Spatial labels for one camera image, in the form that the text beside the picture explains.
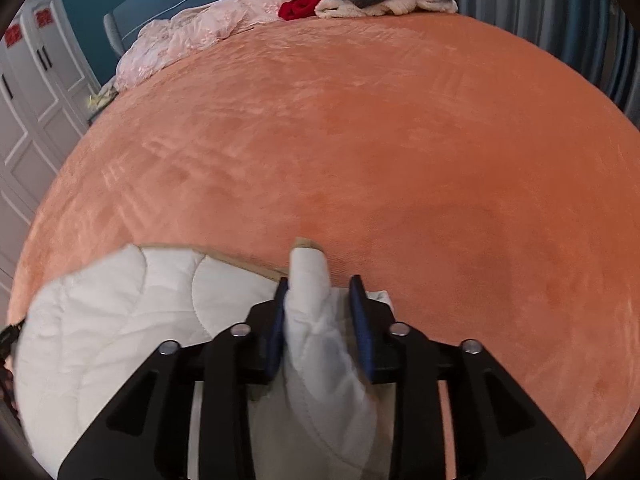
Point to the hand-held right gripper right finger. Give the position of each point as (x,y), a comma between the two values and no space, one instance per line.
(361,327)

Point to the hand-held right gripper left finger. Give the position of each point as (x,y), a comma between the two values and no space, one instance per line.
(276,327)

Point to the white quilted jacket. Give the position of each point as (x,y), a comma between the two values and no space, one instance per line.
(125,310)

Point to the orange bed blanket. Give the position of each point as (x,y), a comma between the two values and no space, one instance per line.
(375,160)

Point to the pale yellow cloth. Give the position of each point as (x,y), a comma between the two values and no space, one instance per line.
(101,97)

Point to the pink floral quilt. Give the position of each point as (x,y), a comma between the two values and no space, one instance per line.
(200,30)

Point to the white panelled wardrobe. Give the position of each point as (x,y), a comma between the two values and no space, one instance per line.
(35,125)

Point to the cream fleece garment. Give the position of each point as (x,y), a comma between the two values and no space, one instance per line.
(390,6)

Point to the grey pleated curtain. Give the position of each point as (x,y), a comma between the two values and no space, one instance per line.
(550,20)

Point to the red paper door decoration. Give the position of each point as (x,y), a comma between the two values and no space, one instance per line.
(12,35)
(44,17)

